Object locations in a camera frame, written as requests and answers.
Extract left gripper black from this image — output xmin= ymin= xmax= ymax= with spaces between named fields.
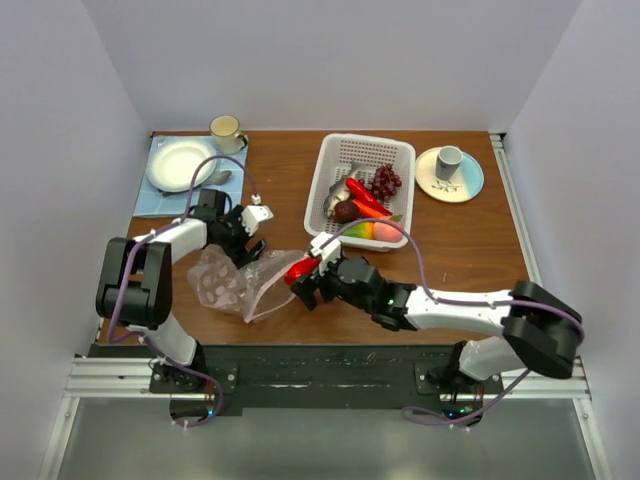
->
xmin=214 ymin=206 xmax=266 ymax=270

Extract fake red bell pepper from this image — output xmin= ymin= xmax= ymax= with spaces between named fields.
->
xmin=284 ymin=257 xmax=321 ymax=287

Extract clear zip top bag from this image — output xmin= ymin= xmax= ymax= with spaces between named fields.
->
xmin=187 ymin=245 xmax=306 ymax=324

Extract fake mango green orange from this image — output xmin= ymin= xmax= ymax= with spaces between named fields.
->
xmin=342 ymin=221 xmax=375 ymax=240

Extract fake dark purple fruit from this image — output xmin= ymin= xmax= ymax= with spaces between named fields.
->
xmin=332 ymin=200 xmax=360 ymax=224

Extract fake peach pink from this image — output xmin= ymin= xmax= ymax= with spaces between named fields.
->
xmin=373 ymin=216 xmax=404 ymax=243

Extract fake carrot orange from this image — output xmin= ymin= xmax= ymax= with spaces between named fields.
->
xmin=353 ymin=200 xmax=393 ymax=218

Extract fake fish grey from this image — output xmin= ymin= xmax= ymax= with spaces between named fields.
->
xmin=323 ymin=162 xmax=363 ymax=218

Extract fake red chili pepper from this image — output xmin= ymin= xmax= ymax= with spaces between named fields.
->
xmin=345 ymin=177 xmax=388 ymax=210

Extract fake purple grapes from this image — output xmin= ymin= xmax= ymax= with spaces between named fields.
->
xmin=368 ymin=164 xmax=402 ymax=202

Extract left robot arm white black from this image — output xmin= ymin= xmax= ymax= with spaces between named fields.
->
xmin=95 ymin=190 xmax=273 ymax=392

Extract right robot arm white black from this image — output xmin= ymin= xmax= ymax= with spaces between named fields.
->
xmin=284 ymin=257 xmax=584 ymax=393

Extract metal spoon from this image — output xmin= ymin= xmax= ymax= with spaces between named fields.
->
xmin=204 ymin=170 xmax=233 ymax=186

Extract blue checkered cloth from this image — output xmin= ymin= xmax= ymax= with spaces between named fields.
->
xmin=134 ymin=136 xmax=248 ymax=217

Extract white bowl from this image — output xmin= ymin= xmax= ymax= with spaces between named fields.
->
xmin=146 ymin=137 xmax=217 ymax=193

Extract cream mug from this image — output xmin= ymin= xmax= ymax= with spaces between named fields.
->
xmin=209 ymin=115 xmax=248 ymax=155

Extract white plastic basket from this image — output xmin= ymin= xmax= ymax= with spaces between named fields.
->
xmin=304 ymin=133 xmax=416 ymax=252

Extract small grey cup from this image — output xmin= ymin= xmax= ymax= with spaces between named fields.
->
xmin=435 ymin=145 xmax=464 ymax=181

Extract pastel plate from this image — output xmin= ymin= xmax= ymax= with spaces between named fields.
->
xmin=415 ymin=147 xmax=485 ymax=204

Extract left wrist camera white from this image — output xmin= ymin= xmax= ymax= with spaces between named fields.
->
xmin=240 ymin=205 xmax=274 ymax=236

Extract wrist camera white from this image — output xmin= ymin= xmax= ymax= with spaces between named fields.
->
xmin=240 ymin=205 xmax=274 ymax=236
xmin=308 ymin=232 xmax=342 ymax=267

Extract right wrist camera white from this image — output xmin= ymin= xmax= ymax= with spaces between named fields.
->
xmin=308 ymin=232 xmax=342 ymax=267

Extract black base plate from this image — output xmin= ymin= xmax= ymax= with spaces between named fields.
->
xmin=150 ymin=345 xmax=508 ymax=419

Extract aluminium frame rail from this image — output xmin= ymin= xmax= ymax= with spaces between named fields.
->
xmin=40 ymin=130 xmax=612 ymax=479

